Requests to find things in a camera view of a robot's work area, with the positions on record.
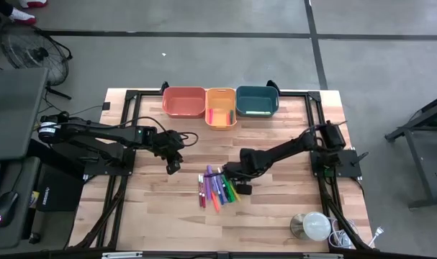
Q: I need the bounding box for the black white marker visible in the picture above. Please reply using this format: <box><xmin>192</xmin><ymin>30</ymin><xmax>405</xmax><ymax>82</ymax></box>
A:
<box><xmin>217</xmin><ymin>167</ymin><xmax>228</xmax><ymax>188</ymax></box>

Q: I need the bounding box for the green thick marker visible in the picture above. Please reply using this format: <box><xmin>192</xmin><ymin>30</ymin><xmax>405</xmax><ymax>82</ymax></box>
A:
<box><xmin>223</xmin><ymin>175</ymin><xmax>237</xmax><ymax>203</ymax></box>

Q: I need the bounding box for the violet wide-cap marker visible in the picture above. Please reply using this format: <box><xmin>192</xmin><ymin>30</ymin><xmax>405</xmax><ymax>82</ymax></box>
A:
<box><xmin>217</xmin><ymin>178</ymin><xmax>227</xmax><ymax>204</ymax></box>

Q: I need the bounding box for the blue marker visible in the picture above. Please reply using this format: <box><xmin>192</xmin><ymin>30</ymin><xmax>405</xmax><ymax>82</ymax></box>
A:
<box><xmin>213</xmin><ymin>176</ymin><xmax>223</xmax><ymax>206</ymax></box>

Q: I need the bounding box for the orange plastic bin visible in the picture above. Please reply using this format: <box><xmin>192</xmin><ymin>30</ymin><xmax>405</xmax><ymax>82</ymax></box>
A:
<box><xmin>161</xmin><ymin>86</ymin><xmax>207</xmax><ymax>119</ymax></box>

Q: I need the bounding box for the yellow plastic bin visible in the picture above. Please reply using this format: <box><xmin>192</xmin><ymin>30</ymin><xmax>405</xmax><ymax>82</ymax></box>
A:
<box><xmin>204</xmin><ymin>87</ymin><xmax>238</xmax><ymax>131</ymax></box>

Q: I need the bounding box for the teal plastic bin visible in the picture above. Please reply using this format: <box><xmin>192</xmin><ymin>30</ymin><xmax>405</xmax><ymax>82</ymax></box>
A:
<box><xmin>235</xmin><ymin>85</ymin><xmax>279</xmax><ymax>119</ymax></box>

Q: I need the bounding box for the white dome lamp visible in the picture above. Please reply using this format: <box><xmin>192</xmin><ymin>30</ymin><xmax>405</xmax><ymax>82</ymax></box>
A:
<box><xmin>289</xmin><ymin>211</ymin><xmax>333</xmax><ymax>242</ymax></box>

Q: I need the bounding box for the silver bar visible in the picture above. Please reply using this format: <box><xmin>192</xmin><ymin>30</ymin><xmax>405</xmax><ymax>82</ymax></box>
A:
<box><xmin>302</xmin><ymin>253</ymin><xmax>344</xmax><ymax>259</ymax></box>
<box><xmin>102</xmin><ymin>251</ymin><xmax>144</xmax><ymax>259</ymax></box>

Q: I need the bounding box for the black lever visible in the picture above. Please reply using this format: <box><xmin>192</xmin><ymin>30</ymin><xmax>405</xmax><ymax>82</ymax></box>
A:
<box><xmin>350</xmin><ymin>151</ymin><xmax>369</xmax><ymax>167</ymax></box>

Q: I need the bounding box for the white power plug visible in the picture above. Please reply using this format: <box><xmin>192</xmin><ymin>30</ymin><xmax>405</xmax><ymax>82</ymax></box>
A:
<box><xmin>368</xmin><ymin>225</ymin><xmax>385</xmax><ymax>248</ymax></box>

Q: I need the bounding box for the large grey panel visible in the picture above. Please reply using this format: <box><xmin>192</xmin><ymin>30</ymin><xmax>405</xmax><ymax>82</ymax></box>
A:
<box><xmin>0</xmin><ymin>67</ymin><xmax>49</xmax><ymax>162</ymax></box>

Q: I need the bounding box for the black floor fan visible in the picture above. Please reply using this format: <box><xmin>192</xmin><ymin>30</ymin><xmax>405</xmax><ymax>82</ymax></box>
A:
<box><xmin>0</xmin><ymin>23</ymin><xmax>73</xmax><ymax>101</ymax></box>

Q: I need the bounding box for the grey desk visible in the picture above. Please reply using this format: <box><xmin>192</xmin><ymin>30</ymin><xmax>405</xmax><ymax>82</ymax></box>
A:
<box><xmin>0</xmin><ymin>156</ymin><xmax>42</xmax><ymax>251</ymax></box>

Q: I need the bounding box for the black computer mouse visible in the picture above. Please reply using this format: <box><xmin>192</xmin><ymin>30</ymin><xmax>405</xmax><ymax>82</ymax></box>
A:
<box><xmin>0</xmin><ymin>190</ymin><xmax>20</xmax><ymax>229</ymax></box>

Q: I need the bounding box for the black metal cart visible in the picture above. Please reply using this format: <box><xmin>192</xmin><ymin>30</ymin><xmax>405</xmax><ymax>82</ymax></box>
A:
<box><xmin>384</xmin><ymin>91</ymin><xmax>437</xmax><ymax>210</ymax></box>

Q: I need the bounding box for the person's shoe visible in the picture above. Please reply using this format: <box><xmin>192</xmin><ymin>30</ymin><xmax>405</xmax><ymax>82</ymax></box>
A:
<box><xmin>8</xmin><ymin>6</ymin><xmax>38</xmax><ymax>26</ymax></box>
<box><xmin>18</xmin><ymin>0</ymin><xmax>49</xmax><ymax>9</ymax></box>

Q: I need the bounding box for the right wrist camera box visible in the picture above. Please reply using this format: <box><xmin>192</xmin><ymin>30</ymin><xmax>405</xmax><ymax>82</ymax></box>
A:
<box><xmin>235</xmin><ymin>182</ymin><xmax>253</xmax><ymax>196</ymax></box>

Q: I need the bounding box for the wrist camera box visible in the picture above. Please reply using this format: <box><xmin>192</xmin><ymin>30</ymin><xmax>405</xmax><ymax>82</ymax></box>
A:
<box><xmin>166</xmin><ymin>159</ymin><xmax>182</xmax><ymax>176</ymax></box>
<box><xmin>235</xmin><ymin>182</ymin><xmax>253</xmax><ymax>196</ymax></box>

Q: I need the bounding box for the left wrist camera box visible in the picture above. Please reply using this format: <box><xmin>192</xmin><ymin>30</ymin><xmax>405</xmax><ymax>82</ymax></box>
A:
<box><xmin>166</xmin><ymin>159</ymin><xmax>182</xmax><ymax>176</ymax></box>

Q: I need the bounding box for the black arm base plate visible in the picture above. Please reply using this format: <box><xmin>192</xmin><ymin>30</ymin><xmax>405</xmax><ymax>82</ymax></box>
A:
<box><xmin>310</xmin><ymin>149</ymin><xmax>363</xmax><ymax>178</ymax></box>
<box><xmin>83</xmin><ymin>149</ymin><xmax>137</xmax><ymax>177</ymax></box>

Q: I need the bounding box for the black floor cable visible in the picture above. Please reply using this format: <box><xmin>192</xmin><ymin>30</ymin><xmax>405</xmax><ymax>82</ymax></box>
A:
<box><xmin>41</xmin><ymin>88</ymin><xmax>113</xmax><ymax>119</ymax></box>

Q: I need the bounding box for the black aluminium table frame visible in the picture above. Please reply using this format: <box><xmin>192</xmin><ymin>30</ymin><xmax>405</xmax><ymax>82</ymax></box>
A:
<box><xmin>73</xmin><ymin>88</ymin><xmax>376</xmax><ymax>252</ymax></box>

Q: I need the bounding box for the white coiled cable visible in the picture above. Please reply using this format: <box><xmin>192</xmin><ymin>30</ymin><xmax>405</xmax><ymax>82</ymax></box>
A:
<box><xmin>327</xmin><ymin>217</ymin><xmax>361</xmax><ymax>250</ymax></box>

